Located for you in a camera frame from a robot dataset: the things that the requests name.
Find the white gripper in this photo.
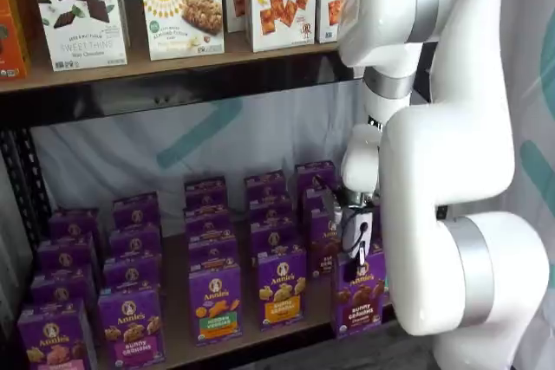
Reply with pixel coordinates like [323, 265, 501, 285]
[341, 208, 375, 283]

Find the purple box brown patch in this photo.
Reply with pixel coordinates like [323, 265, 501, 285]
[330, 251, 388, 340]
[307, 208, 344, 279]

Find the purple box orange patch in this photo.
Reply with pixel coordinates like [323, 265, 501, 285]
[257, 250, 310, 333]

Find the purple Annie's snack box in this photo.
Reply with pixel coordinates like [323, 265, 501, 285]
[302, 186, 333, 216]
[183, 206, 238, 239]
[47, 207, 104, 242]
[243, 169, 288, 201]
[248, 219, 305, 255]
[248, 195, 295, 224]
[294, 160, 338, 192]
[29, 264, 99, 307]
[111, 191, 160, 229]
[183, 176, 230, 211]
[187, 234, 240, 268]
[101, 254, 164, 289]
[108, 223, 164, 259]
[36, 234, 101, 272]

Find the purple box green patch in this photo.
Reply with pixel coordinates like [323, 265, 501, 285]
[187, 263, 245, 348]

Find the wooden upper shelf board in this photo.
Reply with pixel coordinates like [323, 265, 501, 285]
[0, 30, 344, 94]

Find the purple box pink patch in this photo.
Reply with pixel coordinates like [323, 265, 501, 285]
[16, 299, 95, 370]

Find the Simple Mills almond bar box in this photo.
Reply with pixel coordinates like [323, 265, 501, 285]
[139, 0, 226, 62]

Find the white Sweet Thins box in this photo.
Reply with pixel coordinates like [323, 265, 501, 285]
[25, 0, 131, 73]

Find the orange snack box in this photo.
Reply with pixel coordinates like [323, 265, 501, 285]
[0, 0, 32, 81]

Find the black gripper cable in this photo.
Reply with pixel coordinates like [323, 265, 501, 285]
[344, 207, 370, 269]

